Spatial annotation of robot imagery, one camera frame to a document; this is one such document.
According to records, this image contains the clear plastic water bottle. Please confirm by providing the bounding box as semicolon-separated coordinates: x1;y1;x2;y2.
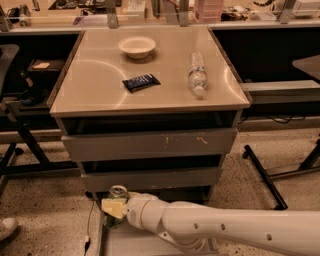
188;52;208;98

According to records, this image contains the white paper bowl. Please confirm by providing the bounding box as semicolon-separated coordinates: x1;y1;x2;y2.
118;36;156;59

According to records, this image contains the grey top drawer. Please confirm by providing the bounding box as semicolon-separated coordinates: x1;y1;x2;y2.
62;128;237;162

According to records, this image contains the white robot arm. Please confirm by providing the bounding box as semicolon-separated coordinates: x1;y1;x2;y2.
101;192;320;256

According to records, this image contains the dark box on shelf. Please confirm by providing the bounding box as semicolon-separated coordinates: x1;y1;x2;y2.
27;59;65;88

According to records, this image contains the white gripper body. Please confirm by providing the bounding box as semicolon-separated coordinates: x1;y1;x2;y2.
126;193;169;234

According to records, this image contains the grey middle drawer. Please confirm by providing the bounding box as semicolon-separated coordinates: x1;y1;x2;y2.
81;167;222;192

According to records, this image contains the grey drawer cabinet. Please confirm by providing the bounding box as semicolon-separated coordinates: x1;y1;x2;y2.
50;26;250;202

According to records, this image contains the dark blue snack bar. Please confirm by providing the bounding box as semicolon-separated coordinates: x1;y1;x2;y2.
122;74;160;93

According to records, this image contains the black wheeled stand leg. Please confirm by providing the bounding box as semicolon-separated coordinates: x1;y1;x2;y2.
242;145;288;210

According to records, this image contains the pink storage box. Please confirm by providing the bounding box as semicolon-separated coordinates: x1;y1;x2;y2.
193;0;224;23

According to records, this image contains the white shoe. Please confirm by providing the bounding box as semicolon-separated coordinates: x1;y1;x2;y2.
0;218;18;241

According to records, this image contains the black floor cable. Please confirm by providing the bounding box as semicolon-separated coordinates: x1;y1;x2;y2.
83;199;96;256

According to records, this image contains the grey open bottom drawer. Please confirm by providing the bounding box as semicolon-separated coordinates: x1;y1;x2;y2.
96;187;220;256

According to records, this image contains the black office chair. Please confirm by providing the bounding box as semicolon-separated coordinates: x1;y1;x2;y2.
0;43;51;198

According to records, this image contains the green soda can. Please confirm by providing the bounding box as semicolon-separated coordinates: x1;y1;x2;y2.
104;185;128;229

